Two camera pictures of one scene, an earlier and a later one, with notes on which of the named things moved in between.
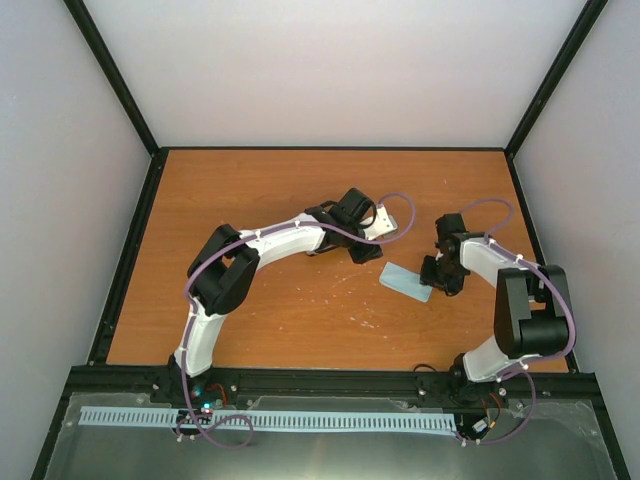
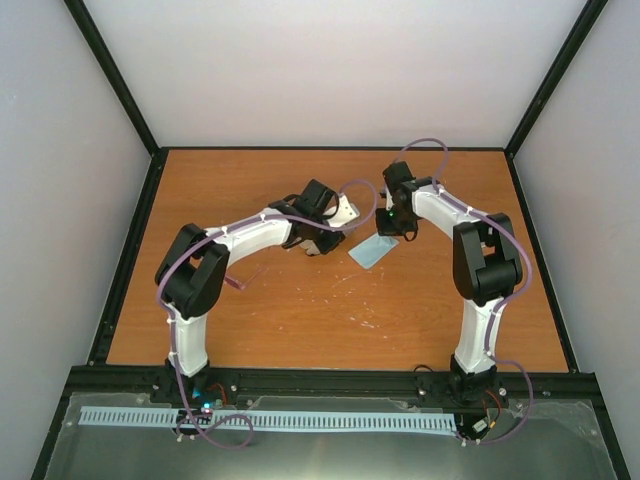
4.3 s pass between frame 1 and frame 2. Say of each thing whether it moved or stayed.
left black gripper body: moved
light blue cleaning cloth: moved
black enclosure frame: stayed
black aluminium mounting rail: stayed
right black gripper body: moved
